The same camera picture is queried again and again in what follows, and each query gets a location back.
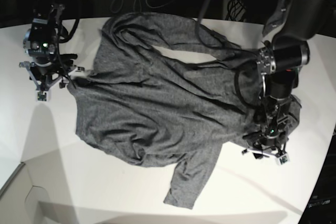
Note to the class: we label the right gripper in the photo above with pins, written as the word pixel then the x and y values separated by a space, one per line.
pixel 46 69

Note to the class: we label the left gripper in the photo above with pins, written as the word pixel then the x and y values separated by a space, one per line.
pixel 269 141

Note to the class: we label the dark grey t-shirt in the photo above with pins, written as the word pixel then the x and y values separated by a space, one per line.
pixel 157 96

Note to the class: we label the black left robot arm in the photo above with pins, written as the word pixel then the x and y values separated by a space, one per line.
pixel 278 64

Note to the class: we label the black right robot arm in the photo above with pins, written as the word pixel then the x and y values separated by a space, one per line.
pixel 47 31

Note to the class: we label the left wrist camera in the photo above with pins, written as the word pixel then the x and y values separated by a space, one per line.
pixel 282 159

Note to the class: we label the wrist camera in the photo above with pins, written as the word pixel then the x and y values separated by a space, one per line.
pixel 282 159
pixel 42 96

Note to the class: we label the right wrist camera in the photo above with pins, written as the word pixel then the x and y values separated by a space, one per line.
pixel 42 96

